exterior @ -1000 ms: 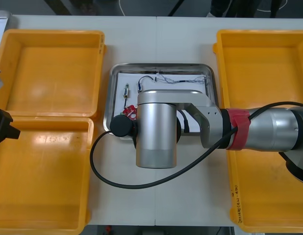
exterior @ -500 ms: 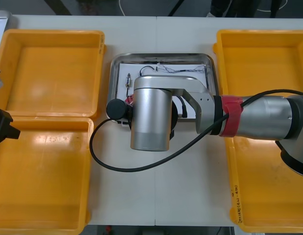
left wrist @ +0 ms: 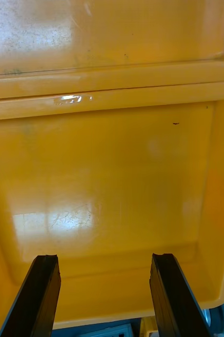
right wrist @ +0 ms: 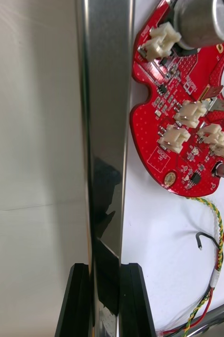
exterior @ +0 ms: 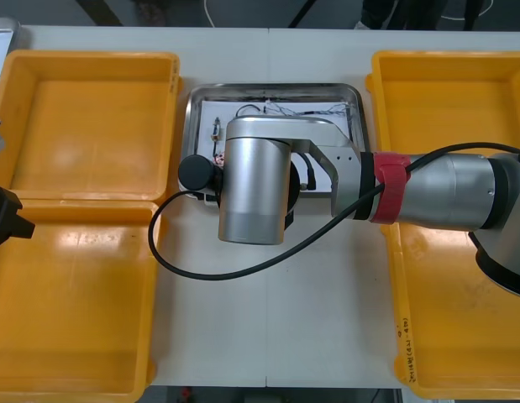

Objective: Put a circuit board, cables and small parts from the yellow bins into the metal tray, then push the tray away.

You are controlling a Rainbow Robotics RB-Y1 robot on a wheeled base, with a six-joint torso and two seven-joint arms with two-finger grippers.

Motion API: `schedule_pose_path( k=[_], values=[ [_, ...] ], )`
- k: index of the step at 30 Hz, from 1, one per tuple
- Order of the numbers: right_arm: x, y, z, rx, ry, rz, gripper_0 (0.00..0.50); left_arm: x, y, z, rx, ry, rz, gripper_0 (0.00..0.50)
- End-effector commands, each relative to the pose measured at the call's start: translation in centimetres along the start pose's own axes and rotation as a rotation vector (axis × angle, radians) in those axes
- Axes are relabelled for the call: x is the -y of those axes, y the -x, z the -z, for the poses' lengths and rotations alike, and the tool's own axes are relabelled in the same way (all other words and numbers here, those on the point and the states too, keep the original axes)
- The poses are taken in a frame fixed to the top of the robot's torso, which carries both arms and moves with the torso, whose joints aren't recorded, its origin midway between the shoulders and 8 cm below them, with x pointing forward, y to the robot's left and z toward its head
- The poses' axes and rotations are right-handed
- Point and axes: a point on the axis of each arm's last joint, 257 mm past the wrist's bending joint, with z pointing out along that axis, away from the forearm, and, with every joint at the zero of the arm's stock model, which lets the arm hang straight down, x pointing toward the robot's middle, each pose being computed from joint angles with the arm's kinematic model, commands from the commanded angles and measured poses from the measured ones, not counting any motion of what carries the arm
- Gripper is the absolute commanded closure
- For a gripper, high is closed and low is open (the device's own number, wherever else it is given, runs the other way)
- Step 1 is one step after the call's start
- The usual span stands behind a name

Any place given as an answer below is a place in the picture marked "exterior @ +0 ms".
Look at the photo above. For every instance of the steel tray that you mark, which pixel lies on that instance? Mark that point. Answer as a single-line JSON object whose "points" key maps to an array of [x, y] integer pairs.
{"points": [[192, 126], [15, 38]]}

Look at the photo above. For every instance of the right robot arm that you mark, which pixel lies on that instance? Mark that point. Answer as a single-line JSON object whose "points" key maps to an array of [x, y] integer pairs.
{"points": [[251, 189]]}

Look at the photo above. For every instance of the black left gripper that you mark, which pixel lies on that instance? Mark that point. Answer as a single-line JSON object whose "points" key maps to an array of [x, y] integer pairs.
{"points": [[3, 214]]}

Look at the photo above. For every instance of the black stand leg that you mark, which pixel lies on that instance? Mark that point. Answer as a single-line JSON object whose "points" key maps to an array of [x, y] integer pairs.
{"points": [[303, 12]]}

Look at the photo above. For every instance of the small metal solenoid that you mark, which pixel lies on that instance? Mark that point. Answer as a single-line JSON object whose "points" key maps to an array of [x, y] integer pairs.
{"points": [[217, 132]]}

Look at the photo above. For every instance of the yellow-orange plastic bin with handwriting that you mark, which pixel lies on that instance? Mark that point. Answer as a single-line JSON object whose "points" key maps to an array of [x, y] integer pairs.
{"points": [[436, 294]]}

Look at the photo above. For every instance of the round red circuit board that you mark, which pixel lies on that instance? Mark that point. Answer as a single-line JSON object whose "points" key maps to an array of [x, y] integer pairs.
{"points": [[219, 159]]}

